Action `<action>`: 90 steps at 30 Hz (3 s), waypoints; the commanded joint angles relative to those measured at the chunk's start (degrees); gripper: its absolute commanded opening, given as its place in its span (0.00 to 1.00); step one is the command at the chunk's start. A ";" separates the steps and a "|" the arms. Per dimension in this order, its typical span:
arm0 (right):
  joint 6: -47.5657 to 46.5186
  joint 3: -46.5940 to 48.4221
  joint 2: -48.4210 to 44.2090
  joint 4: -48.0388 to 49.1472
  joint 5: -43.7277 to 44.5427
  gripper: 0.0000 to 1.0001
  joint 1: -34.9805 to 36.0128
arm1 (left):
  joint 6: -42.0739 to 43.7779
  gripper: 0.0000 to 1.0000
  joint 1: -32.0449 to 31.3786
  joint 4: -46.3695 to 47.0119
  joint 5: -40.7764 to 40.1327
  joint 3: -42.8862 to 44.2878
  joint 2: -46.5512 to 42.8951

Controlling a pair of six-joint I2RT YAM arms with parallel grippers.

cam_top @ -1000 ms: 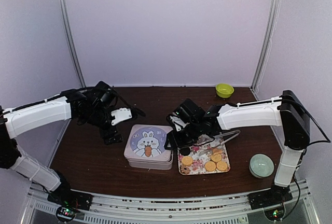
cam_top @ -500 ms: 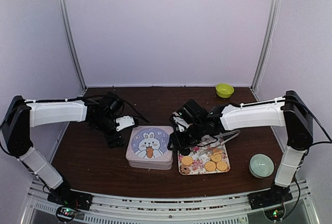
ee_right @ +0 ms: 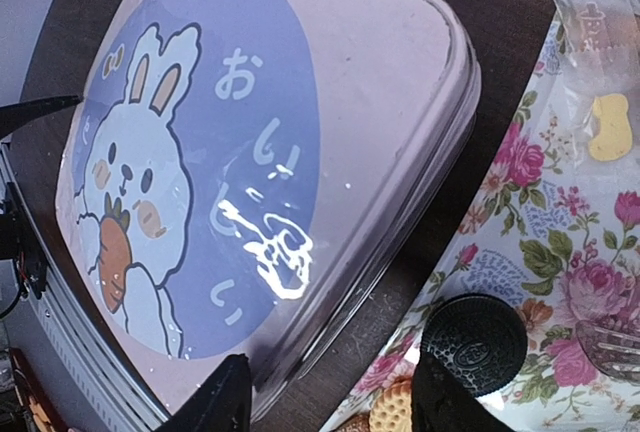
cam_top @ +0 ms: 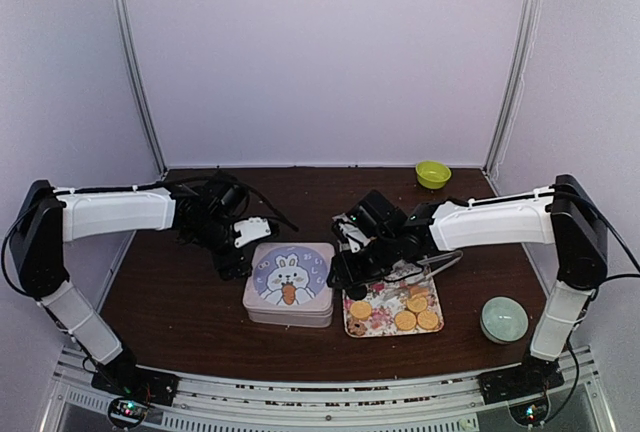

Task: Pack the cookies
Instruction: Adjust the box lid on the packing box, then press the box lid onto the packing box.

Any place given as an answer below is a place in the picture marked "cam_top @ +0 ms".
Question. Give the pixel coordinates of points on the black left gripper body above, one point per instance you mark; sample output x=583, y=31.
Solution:
x=215, y=234

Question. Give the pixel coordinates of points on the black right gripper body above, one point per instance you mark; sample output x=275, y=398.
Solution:
x=371, y=269

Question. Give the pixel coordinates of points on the silver tin lid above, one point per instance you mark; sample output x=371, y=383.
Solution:
x=290, y=278

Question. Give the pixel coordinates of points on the silver serving tongs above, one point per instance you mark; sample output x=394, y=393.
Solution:
x=420, y=270

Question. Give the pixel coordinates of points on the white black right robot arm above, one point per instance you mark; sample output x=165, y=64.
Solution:
x=561, y=215

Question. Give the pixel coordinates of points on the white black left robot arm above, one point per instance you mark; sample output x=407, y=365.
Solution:
x=54, y=240

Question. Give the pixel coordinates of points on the tan sandwich biscuit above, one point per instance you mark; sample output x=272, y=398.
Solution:
x=360, y=310

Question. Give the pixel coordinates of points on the grey divided cookie tin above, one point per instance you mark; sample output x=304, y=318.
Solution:
x=313, y=314

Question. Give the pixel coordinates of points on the flower shaped brown cookie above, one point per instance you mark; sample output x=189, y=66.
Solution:
x=356, y=328

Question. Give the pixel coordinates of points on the floral rectangular tray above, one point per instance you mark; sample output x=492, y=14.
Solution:
x=399, y=309

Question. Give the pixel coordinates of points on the lime green bowl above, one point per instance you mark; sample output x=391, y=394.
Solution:
x=432, y=175

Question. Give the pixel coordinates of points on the pale green ceramic bowl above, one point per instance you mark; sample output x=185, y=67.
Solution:
x=503, y=320

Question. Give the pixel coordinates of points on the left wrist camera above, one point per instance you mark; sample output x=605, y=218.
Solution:
x=253, y=229

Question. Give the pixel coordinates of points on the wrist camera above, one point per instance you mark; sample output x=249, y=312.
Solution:
x=377, y=219
x=253, y=229

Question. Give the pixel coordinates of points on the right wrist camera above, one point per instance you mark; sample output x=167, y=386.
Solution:
x=377, y=219

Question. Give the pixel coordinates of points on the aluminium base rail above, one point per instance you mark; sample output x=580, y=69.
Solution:
x=451, y=402

